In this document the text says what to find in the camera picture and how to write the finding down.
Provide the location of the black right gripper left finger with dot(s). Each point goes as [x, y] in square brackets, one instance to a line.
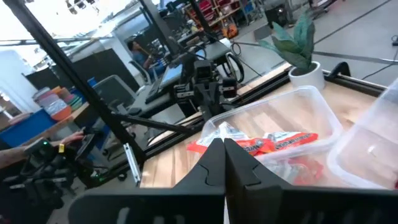
[192, 205]

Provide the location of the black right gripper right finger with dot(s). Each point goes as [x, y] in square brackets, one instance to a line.
[280, 205]

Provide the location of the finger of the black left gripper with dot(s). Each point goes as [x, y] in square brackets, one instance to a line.
[203, 102]
[218, 99]

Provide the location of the orange Maruchan noodle packet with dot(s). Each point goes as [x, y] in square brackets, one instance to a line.
[289, 139]
[248, 145]

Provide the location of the person's forearm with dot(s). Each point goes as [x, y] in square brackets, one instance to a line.
[15, 157]

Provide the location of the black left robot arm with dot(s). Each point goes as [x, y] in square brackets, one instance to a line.
[189, 67]

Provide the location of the blue screen monitor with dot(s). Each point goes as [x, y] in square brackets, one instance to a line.
[171, 75]

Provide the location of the person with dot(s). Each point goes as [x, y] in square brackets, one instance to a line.
[138, 57]

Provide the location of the grey office chair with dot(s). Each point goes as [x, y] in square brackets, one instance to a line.
[115, 90]

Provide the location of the clear plastic bin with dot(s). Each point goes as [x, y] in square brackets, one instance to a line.
[367, 149]
[298, 109]

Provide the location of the storage shelving with red bins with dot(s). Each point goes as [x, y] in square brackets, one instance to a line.
[217, 11]

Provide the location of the green plant in white pot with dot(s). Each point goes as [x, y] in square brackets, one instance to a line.
[306, 77]

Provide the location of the wooden workbench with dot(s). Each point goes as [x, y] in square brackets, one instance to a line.
[77, 111]

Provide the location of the person's hand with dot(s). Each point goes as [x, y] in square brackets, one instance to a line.
[73, 137]

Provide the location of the stacked colourful plastic containers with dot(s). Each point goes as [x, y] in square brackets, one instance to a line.
[59, 102]

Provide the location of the yellow wristband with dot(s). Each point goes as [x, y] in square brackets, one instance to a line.
[61, 148]

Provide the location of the blue storage box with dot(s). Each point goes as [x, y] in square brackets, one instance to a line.
[25, 129]

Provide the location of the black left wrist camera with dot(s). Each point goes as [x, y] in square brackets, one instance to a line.
[202, 71]

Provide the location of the black aluminium rig frame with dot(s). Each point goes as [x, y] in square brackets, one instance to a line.
[77, 81]

